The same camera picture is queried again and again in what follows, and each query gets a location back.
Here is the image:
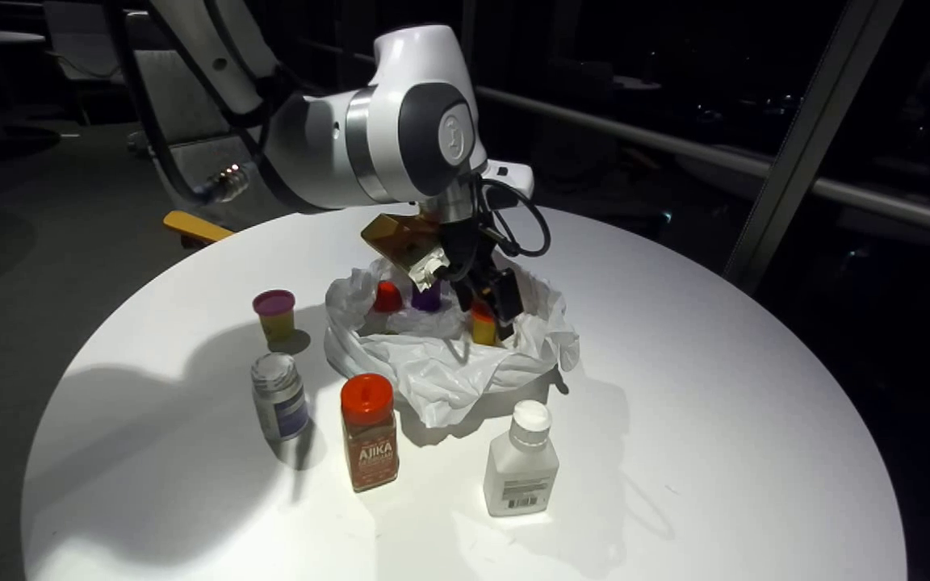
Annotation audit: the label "metal window railing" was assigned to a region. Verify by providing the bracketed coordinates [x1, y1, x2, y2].
[475, 88, 930, 230]

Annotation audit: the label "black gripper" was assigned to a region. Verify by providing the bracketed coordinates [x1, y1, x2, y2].
[440, 221, 523, 335]

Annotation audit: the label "grey armchair wooden arms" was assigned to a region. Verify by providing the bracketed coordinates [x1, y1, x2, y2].
[131, 49, 281, 245]

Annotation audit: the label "red lid spice jar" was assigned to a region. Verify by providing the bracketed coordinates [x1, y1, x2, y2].
[340, 376, 399, 491]

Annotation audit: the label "red round object in bag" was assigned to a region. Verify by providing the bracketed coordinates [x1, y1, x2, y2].
[373, 280, 402, 313]

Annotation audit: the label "orange-red lid play-doh can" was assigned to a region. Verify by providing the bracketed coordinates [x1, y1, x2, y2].
[467, 305, 501, 347]

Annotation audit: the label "purple lid play-doh can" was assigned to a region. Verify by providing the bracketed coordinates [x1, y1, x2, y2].
[410, 288, 441, 313]
[250, 290, 293, 349]

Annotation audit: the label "white square plastic bottle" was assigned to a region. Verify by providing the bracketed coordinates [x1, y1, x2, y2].
[485, 400, 559, 517]

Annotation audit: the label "small grey lid pill bottle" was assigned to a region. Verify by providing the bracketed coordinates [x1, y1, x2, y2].
[250, 351, 306, 443]

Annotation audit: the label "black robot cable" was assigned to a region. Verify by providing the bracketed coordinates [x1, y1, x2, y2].
[475, 175, 554, 263]

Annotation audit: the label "white plastic bag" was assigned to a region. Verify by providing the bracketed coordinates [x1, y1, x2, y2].
[325, 259, 579, 429]

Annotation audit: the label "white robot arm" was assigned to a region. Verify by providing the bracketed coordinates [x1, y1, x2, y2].
[148, 0, 536, 332]

